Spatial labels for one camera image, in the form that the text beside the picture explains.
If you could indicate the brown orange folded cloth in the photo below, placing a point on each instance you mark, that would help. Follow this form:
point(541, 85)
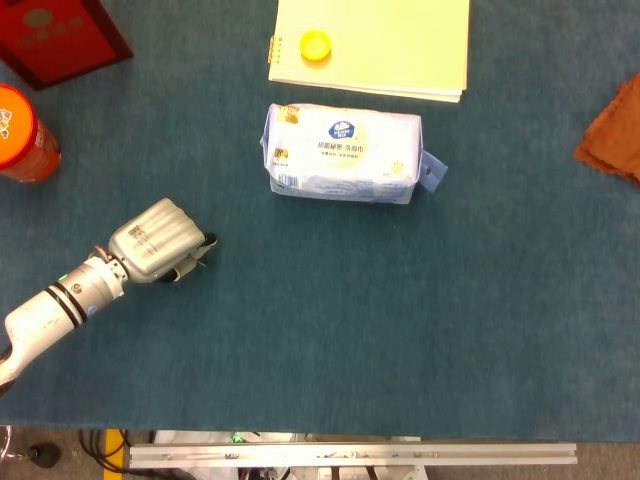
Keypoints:
point(617, 140)

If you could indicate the blue tissue pack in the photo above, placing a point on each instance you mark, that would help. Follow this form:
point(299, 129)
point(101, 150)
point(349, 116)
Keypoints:
point(345, 155)

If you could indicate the red certificate box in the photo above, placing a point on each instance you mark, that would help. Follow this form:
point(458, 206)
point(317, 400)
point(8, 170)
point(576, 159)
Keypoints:
point(60, 40)

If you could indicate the aluminium profile rail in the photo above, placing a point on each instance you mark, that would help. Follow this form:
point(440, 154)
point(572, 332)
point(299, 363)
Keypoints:
point(350, 455)

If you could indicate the orange snack canister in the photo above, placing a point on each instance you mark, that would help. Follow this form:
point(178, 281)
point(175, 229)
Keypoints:
point(20, 140)

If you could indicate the yellow bottle cap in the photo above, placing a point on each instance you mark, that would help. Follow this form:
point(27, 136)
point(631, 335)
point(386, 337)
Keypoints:
point(316, 46)

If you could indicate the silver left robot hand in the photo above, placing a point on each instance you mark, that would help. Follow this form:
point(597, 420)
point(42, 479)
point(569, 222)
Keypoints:
point(152, 240)

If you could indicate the cream spiral notebook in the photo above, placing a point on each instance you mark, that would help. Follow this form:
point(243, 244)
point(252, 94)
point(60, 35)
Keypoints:
point(390, 45)

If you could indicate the black round knob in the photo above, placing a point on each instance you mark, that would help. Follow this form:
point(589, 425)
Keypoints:
point(45, 455)

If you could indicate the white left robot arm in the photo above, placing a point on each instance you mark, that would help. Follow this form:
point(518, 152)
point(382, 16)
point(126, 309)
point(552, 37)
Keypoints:
point(55, 310)

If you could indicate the teal felt table cover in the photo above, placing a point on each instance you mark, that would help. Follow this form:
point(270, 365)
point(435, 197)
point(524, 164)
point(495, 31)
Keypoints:
point(350, 310)

